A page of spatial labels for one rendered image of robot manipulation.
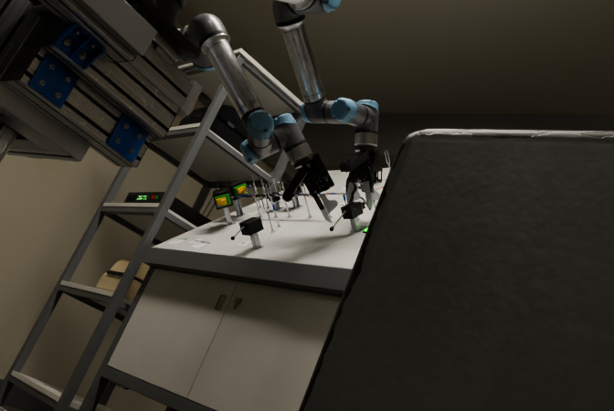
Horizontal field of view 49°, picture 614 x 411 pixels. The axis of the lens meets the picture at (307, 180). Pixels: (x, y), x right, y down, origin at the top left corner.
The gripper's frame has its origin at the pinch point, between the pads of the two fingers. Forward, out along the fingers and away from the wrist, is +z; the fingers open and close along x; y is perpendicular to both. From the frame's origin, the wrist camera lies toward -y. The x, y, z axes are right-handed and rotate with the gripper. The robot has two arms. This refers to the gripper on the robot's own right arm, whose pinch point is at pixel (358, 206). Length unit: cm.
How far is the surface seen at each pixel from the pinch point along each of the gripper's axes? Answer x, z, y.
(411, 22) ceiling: 69, -115, 122
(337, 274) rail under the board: -16.6, 21.7, -27.6
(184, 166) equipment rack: 92, -18, -4
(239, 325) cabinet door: 21, 39, -29
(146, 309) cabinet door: 78, 39, -26
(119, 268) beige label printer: 116, 25, -16
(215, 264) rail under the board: 41, 21, -24
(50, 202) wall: 249, -9, 13
